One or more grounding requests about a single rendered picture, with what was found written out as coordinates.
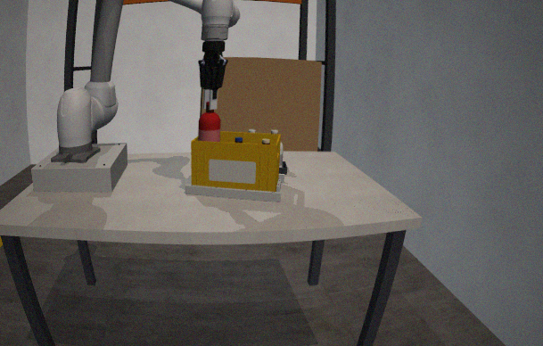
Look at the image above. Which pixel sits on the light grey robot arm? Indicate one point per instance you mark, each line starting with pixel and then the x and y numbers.
pixel 78 116

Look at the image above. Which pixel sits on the yellow crate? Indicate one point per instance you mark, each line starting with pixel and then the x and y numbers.
pixel 251 166

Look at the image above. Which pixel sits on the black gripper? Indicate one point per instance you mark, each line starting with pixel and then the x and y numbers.
pixel 211 78

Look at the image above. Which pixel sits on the red bottle with pink label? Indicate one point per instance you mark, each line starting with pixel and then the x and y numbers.
pixel 209 126

